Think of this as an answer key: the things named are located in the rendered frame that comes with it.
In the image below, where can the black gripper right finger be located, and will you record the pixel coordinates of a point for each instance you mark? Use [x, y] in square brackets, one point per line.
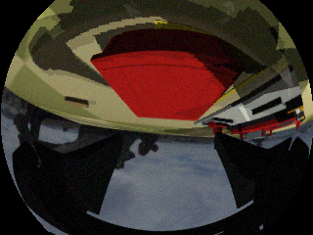
[246, 165]

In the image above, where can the brown flat bar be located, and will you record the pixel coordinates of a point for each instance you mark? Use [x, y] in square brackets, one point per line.
[77, 102]

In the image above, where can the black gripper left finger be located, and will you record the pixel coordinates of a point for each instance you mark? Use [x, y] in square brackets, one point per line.
[86, 172]

